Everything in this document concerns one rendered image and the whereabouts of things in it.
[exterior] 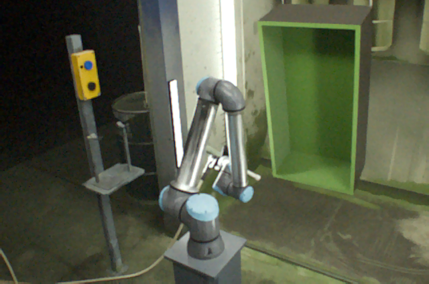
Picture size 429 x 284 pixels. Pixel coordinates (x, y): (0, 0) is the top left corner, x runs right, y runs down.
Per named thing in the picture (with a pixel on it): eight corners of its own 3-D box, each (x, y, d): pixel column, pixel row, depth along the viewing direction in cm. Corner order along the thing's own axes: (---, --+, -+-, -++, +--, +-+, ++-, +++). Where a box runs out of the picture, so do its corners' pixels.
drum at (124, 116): (115, 185, 379) (100, 100, 346) (165, 167, 411) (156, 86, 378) (143, 211, 336) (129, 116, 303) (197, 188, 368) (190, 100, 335)
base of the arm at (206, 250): (210, 264, 180) (209, 248, 177) (179, 252, 190) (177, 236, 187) (231, 242, 195) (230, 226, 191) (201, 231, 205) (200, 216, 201)
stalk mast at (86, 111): (117, 265, 274) (74, 34, 213) (123, 268, 271) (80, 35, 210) (110, 270, 269) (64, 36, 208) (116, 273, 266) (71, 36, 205)
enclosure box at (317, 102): (289, 149, 315) (279, 3, 252) (364, 164, 286) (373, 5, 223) (273, 176, 291) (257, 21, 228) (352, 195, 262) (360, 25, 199)
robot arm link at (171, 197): (175, 225, 187) (217, 76, 184) (153, 211, 198) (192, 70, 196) (196, 224, 198) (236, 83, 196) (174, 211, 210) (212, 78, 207)
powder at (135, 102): (104, 103, 347) (104, 102, 346) (156, 90, 377) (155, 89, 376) (130, 118, 307) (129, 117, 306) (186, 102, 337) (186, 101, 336)
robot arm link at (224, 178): (222, 194, 210) (233, 174, 213) (208, 187, 218) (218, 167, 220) (231, 199, 217) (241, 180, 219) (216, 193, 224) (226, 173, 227)
